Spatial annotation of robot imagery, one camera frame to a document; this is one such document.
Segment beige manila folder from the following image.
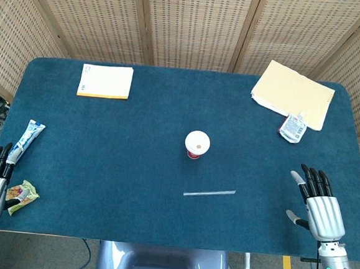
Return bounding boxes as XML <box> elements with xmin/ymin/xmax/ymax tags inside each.
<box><xmin>248</xmin><ymin>58</ymin><xmax>338</xmax><ymax>133</ymax></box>

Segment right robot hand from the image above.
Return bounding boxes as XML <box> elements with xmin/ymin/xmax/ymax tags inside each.
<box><xmin>284</xmin><ymin>163</ymin><xmax>351</xmax><ymax>245</ymax></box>

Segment transparent plastic straw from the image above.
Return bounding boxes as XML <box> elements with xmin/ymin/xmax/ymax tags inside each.
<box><xmin>183</xmin><ymin>186</ymin><xmax>236</xmax><ymax>202</ymax></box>

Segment blue felt table cover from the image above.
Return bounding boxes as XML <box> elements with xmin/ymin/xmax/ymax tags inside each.
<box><xmin>0</xmin><ymin>53</ymin><xmax>360</xmax><ymax>263</ymax></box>

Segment white spouted snack pouch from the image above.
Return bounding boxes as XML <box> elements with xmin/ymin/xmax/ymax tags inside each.
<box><xmin>277</xmin><ymin>110</ymin><xmax>309</xmax><ymax>145</ymax></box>

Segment green snack packet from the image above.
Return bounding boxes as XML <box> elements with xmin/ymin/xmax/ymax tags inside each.
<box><xmin>4</xmin><ymin>178</ymin><xmax>42</xmax><ymax>219</ymax></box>

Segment white blue toothpaste tube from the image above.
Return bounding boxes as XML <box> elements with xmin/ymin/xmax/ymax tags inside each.
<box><xmin>5</xmin><ymin>117</ymin><xmax>47</xmax><ymax>167</ymax></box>

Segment blue-grey robot torso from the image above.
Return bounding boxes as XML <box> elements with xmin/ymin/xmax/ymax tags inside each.
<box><xmin>93</xmin><ymin>239</ymin><xmax>231</xmax><ymax>269</ymax></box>

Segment blue floor cable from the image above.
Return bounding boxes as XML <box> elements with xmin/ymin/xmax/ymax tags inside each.
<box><xmin>78</xmin><ymin>239</ymin><xmax>95</xmax><ymax>269</ymax></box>

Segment white notebook with yellow edge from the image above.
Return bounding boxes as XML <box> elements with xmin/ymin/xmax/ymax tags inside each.
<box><xmin>76</xmin><ymin>62</ymin><xmax>134</xmax><ymax>101</ymax></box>

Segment red cup with white lid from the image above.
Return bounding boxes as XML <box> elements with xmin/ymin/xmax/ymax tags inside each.
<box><xmin>183</xmin><ymin>129</ymin><xmax>213</xmax><ymax>161</ymax></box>

